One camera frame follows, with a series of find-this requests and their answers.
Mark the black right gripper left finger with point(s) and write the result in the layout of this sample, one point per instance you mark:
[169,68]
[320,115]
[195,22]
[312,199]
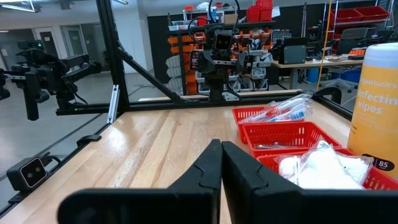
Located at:
[155,205]

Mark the blue and white toothbrush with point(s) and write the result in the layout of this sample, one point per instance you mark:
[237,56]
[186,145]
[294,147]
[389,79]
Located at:
[297,115]

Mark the cotton balls clear bag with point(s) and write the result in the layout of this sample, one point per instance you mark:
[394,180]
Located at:
[357,166]

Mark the labelled vanity pack bag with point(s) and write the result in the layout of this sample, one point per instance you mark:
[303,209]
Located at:
[323,168]

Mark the shelf with orange bins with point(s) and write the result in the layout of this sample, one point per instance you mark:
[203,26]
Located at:
[186,62]

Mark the wooden workbench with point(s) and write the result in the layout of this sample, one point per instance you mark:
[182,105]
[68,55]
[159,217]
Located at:
[311,63]

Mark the red and white toothbrush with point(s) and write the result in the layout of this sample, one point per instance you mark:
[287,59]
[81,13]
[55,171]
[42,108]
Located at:
[292,101]
[270,112]

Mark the red storage bin stack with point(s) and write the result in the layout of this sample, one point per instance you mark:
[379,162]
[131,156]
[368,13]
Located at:
[259,11]

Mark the grey equipment case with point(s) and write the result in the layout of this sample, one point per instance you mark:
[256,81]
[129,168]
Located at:
[293,53]

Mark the black table clamp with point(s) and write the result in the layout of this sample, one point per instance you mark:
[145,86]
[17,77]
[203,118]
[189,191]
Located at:
[88,140]

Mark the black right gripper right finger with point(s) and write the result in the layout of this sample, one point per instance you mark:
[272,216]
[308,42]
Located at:
[280,208]

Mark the silver aluminium bar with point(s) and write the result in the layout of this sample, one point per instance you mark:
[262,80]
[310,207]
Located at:
[113,104]

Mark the black table-level camera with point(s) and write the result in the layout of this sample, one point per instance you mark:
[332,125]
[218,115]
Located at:
[28,172]

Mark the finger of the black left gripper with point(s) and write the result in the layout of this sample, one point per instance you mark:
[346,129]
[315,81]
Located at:
[244,64]
[205,66]

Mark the cotton swabs and balls bag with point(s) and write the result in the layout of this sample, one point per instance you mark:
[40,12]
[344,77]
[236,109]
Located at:
[287,168]

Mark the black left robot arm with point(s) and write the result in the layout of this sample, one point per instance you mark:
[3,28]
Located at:
[216,88]

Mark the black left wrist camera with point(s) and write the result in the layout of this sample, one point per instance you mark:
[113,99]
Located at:
[223,40]

